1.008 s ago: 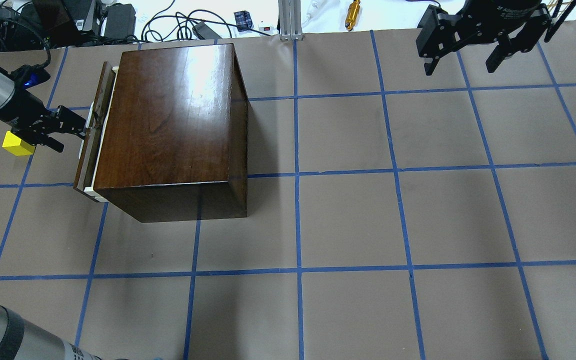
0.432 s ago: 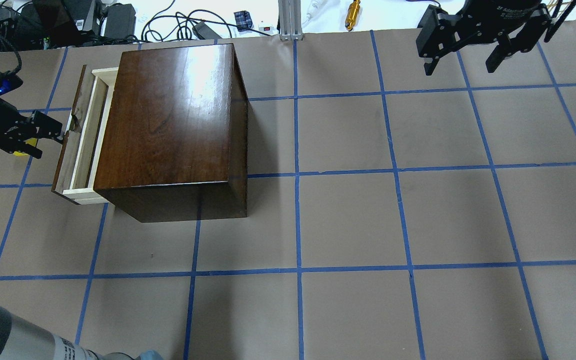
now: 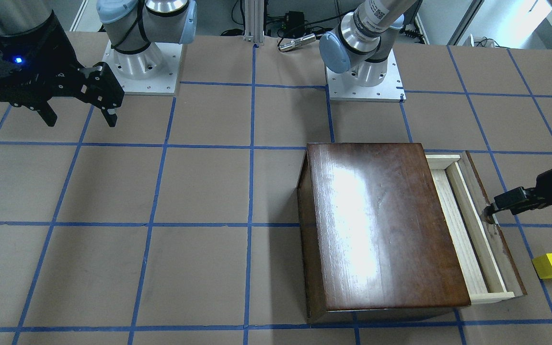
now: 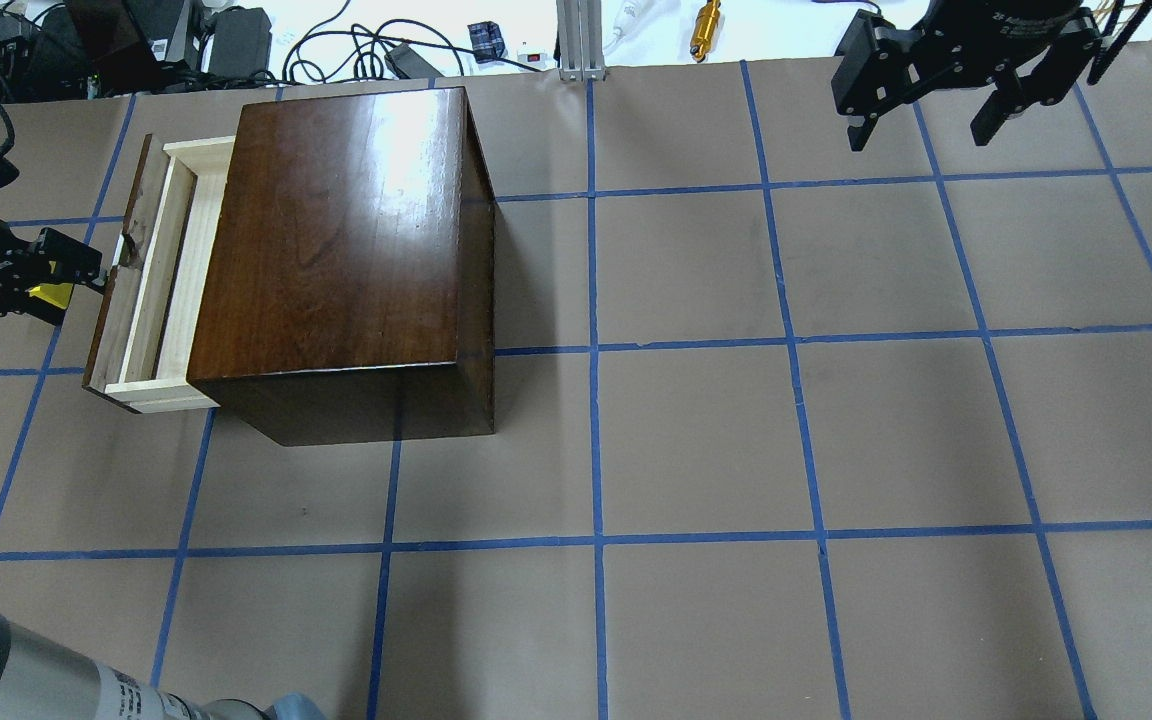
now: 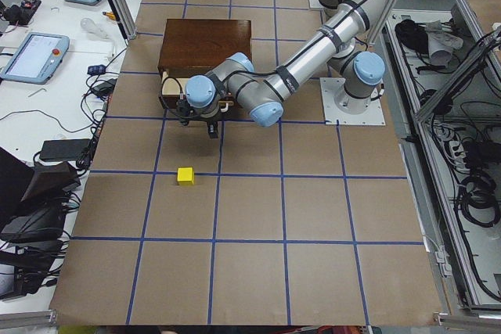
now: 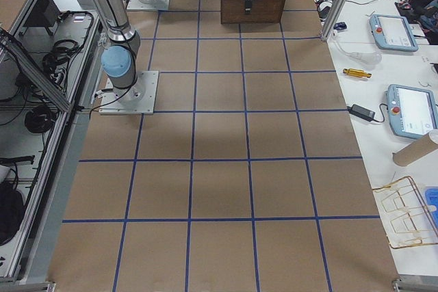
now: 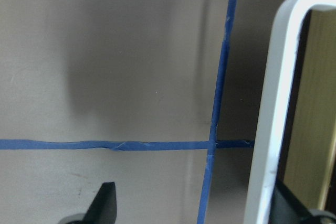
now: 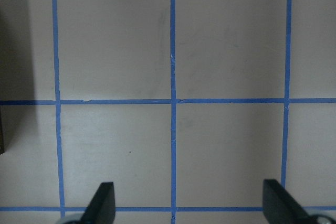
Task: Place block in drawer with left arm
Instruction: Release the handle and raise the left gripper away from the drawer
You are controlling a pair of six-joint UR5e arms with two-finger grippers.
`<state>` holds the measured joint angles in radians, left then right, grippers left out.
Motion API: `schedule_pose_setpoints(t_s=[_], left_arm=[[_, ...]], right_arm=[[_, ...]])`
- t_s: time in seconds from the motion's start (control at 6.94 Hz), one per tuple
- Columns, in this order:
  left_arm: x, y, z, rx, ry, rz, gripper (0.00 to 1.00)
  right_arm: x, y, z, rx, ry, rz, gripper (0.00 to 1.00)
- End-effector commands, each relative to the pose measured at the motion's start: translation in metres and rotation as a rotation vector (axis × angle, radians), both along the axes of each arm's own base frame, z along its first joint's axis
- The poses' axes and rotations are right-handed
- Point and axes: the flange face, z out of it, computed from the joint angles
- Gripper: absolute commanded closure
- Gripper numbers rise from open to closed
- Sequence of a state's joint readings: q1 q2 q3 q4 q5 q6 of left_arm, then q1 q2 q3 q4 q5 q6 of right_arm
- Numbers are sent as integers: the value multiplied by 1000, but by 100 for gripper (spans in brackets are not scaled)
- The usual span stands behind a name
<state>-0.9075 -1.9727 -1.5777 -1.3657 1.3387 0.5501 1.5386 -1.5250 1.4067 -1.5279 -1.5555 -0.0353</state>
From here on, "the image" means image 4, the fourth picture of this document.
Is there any yellow block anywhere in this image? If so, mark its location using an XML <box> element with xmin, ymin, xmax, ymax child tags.
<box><xmin>26</xmin><ymin>283</ymin><xmax>74</xmax><ymax>310</ymax></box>

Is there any light wood drawer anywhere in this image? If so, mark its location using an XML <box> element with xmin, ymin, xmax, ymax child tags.
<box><xmin>81</xmin><ymin>135</ymin><xmax>236</xmax><ymax>414</ymax></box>

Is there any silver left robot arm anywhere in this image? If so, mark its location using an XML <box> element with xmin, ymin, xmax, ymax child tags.
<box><xmin>0</xmin><ymin>222</ymin><xmax>323</xmax><ymax>719</ymax></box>

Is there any brass cylindrical connector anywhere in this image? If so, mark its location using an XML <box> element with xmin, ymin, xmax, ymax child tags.
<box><xmin>687</xmin><ymin>0</ymin><xmax>721</xmax><ymax>63</ymax></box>

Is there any black cables bundle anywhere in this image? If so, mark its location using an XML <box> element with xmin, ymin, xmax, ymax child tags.
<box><xmin>281</xmin><ymin>0</ymin><xmax>547</xmax><ymax>86</ymax></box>

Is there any aluminium frame post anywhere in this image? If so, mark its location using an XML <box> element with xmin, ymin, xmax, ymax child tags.
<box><xmin>556</xmin><ymin>0</ymin><xmax>605</xmax><ymax>82</ymax></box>

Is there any black power adapter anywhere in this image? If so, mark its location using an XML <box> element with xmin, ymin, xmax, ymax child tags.
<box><xmin>205</xmin><ymin>6</ymin><xmax>273</xmax><ymax>78</ymax></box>

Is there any dark wooden drawer cabinet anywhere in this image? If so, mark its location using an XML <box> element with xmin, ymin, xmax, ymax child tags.
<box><xmin>185</xmin><ymin>88</ymin><xmax>497</xmax><ymax>446</ymax></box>

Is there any small blue black box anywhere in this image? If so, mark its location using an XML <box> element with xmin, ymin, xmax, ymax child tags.
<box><xmin>467</xmin><ymin>20</ymin><xmax>507</xmax><ymax>65</ymax></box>

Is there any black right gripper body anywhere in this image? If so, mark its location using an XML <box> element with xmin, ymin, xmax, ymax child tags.
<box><xmin>876</xmin><ymin>1</ymin><xmax>1102</xmax><ymax>96</ymax></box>

